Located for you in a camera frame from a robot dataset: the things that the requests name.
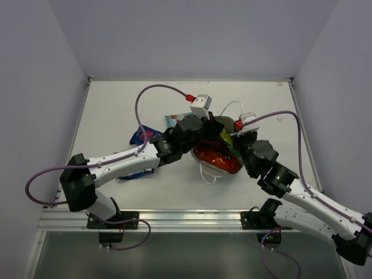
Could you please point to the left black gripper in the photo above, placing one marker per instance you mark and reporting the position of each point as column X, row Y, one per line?
column 215, row 129

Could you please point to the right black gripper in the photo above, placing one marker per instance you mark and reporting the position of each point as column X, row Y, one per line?
column 237, row 139

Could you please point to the green red snack packet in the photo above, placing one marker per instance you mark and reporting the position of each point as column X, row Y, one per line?
column 172, row 120

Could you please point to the yellow green candy packet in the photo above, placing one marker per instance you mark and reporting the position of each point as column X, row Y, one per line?
column 226, row 138

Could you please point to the light blue paper bag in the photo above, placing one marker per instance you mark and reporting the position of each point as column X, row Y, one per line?
column 209, row 175

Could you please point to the blue red snack packet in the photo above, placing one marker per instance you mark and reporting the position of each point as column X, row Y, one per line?
column 138, row 137

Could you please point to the blue Kettle chips bag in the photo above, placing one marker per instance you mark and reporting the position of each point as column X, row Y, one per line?
column 137, row 175

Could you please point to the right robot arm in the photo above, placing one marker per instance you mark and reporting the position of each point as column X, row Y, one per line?
column 297, row 205

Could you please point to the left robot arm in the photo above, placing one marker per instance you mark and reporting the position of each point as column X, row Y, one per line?
column 82, row 177

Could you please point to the orange red chips bag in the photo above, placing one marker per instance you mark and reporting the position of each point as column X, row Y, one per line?
column 216, row 160

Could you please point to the right base control box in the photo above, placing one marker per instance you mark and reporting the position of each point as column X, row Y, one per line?
column 273, row 240

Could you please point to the base control box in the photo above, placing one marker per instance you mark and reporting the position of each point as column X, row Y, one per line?
column 110, row 238
column 273, row 240

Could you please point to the left base control box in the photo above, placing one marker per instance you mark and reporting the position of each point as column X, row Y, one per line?
column 110, row 238

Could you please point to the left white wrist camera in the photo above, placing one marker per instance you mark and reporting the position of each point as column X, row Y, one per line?
column 200, row 106

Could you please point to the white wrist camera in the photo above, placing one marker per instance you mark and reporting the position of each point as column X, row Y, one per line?
column 200, row 106
column 244, row 124

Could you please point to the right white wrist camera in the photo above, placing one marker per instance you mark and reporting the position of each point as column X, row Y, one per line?
column 244, row 124

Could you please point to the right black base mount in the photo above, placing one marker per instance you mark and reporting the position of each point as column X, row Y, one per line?
column 262, row 219

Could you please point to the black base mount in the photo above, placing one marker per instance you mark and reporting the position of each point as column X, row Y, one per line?
column 262, row 219
column 125, row 220

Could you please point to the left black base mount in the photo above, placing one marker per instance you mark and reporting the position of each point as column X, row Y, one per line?
column 125, row 220

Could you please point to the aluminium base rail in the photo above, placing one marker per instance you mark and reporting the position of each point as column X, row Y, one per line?
column 161, row 221

